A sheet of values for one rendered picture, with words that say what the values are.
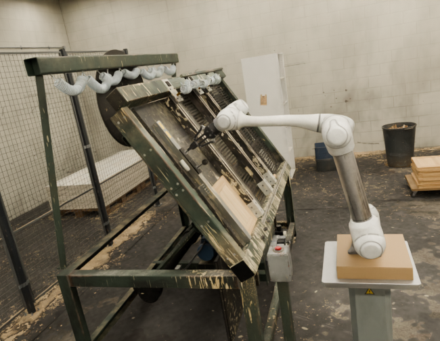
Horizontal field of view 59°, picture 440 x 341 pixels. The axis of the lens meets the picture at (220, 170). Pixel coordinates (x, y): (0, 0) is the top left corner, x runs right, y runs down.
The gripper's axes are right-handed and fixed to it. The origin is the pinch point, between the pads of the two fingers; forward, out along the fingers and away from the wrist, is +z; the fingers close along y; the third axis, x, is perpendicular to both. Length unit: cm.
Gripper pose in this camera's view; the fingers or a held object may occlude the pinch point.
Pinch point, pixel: (192, 146)
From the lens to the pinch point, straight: 232.4
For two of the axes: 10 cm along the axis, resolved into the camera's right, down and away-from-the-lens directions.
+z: -7.4, 5.5, 3.8
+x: 2.6, -2.9, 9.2
